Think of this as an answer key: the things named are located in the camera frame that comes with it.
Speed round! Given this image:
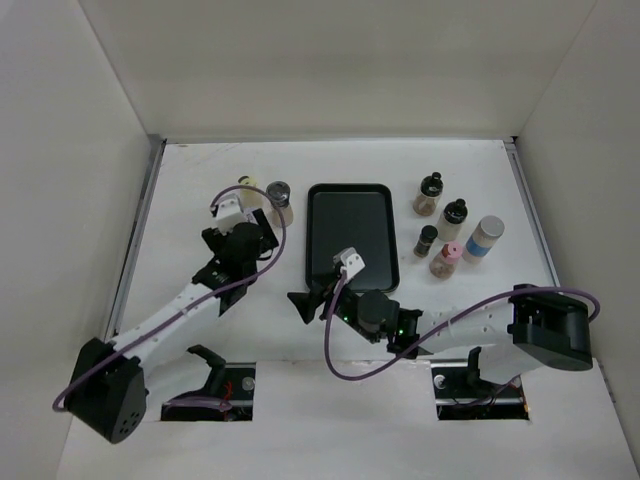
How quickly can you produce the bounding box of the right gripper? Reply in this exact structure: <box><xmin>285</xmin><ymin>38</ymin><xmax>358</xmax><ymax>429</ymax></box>
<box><xmin>288</xmin><ymin>269</ymin><xmax>380</xmax><ymax>343</ymax></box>

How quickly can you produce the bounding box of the yellow cap spice shaker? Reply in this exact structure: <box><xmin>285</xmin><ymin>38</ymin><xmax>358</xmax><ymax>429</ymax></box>
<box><xmin>238</xmin><ymin>175</ymin><xmax>263</xmax><ymax>211</ymax></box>

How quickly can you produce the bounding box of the clear cap salt grinder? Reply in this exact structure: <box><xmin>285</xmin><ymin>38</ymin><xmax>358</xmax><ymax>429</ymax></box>
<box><xmin>266</xmin><ymin>181</ymin><xmax>294</xmax><ymax>228</ymax></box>

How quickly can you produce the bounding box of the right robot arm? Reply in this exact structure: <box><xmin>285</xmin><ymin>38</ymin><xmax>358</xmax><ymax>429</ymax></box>
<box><xmin>287</xmin><ymin>270</ymin><xmax>601</xmax><ymax>396</ymax></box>

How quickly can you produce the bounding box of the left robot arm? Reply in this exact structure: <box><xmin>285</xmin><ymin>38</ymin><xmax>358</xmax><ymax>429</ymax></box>
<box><xmin>53</xmin><ymin>208</ymin><xmax>283</xmax><ymax>444</ymax></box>

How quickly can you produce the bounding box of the black rectangular tray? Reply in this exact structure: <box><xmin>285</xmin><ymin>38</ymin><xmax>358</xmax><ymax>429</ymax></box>
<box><xmin>305</xmin><ymin>183</ymin><xmax>400</xmax><ymax>293</ymax></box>

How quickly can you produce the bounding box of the small dark pepper bottle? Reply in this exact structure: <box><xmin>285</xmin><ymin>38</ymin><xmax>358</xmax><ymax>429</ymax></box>
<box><xmin>413</xmin><ymin>225</ymin><xmax>438</xmax><ymax>258</ymax></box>

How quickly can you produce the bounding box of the pink cap spice shaker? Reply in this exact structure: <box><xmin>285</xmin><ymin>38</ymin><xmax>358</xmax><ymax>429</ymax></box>
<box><xmin>429</xmin><ymin>241</ymin><xmax>463</xmax><ymax>280</ymax></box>

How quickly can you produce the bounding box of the black cap brown spice bottle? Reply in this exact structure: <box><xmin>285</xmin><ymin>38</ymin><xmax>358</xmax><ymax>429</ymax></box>
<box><xmin>413</xmin><ymin>172</ymin><xmax>444</xmax><ymax>216</ymax></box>

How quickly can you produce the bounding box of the black cap white spice bottle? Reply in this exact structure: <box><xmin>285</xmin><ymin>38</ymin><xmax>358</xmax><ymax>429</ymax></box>
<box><xmin>437</xmin><ymin>198</ymin><xmax>468</xmax><ymax>242</ymax></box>

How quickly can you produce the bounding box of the blue label grey cap jar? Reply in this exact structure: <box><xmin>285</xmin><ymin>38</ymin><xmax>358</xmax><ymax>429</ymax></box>
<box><xmin>462</xmin><ymin>215</ymin><xmax>505</xmax><ymax>264</ymax></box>

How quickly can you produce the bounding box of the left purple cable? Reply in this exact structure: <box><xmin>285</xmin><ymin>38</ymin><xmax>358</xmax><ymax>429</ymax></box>
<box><xmin>52</xmin><ymin>185</ymin><xmax>291</xmax><ymax>412</ymax></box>

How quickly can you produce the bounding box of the purple cable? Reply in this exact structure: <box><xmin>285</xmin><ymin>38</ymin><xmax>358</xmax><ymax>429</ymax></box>
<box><xmin>52</xmin><ymin>185</ymin><xmax>291</xmax><ymax>412</ymax></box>
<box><xmin>324</xmin><ymin>272</ymin><xmax>601</xmax><ymax>382</ymax></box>

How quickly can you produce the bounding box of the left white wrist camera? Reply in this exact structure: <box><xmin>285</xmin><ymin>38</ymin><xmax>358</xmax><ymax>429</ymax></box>
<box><xmin>210</xmin><ymin>194</ymin><xmax>248</xmax><ymax>235</ymax></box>

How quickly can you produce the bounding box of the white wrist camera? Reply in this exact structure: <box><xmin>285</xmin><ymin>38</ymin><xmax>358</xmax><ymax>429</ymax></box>
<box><xmin>210</xmin><ymin>194</ymin><xmax>248</xmax><ymax>235</ymax></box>
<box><xmin>333</xmin><ymin>247</ymin><xmax>366</xmax><ymax>281</ymax></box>

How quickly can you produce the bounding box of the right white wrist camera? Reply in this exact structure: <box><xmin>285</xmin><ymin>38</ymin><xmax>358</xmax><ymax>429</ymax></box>
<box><xmin>333</xmin><ymin>247</ymin><xmax>366</xmax><ymax>281</ymax></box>

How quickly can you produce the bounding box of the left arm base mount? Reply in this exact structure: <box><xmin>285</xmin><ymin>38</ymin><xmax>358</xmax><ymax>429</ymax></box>
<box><xmin>160</xmin><ymin>345</ymin><xmax>257</xmax><ymax>422</ymax></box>

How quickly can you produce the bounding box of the left aluminium table rail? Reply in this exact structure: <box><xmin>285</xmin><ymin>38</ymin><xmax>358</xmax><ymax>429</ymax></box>
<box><xmin>100</xmin><ymin>134</ymin><xmax>167</xmax><ymax>340</ymax></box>

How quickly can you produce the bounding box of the aluminium table rail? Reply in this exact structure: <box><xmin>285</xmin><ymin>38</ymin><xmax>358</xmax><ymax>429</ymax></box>
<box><xmin>100</xmin><ymin>134</ymin><xmax>167</xmax><ymax>340</ymax></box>
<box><xmin>503</xmin><ymin>137</ymin><xmax>561</xmax><ymax>286</ymax></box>

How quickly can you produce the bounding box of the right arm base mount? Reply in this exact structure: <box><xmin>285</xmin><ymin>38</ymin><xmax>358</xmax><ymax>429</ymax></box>
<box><xmin>431</xmin><ymin>347</ymin><xmax>529</xmax><ymax>421</ymax></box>

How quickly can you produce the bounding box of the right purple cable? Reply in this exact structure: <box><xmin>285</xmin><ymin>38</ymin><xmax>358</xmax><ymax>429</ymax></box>
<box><xmin>324</xmin><ymin>272</ymin><xmax>601</xmax><ymax>382</ymax></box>

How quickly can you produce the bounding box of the right aluminium table rail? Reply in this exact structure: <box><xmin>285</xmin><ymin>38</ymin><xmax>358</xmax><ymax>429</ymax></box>
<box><xmin>503</xmin><ymin>137</ymin><xmax>561</xmax><ymax>286</ymax></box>

